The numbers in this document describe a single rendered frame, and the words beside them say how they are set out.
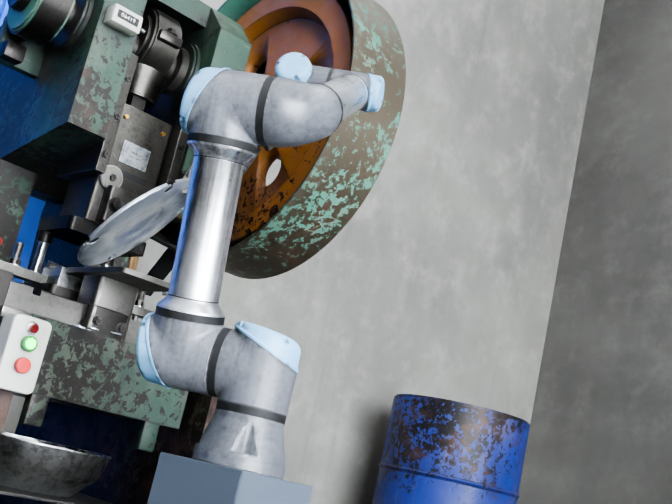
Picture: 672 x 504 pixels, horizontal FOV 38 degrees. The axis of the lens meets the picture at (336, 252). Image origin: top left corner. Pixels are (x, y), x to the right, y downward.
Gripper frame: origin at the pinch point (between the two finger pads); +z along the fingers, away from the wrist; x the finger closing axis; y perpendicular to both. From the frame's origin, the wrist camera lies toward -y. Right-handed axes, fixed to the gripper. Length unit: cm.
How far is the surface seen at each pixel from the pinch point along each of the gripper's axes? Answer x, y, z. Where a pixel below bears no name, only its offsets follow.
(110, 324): 13.6, -6.9, 28.8
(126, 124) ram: -22.8, -11.5, 1.1
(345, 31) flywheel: -15, -17, -55
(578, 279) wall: 81, -303, -179
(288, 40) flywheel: -29, -41, -50
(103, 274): 5.1, -1.9, 24.1
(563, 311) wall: 90, -308, -163
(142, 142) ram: -18.4, -14.6, 0.2
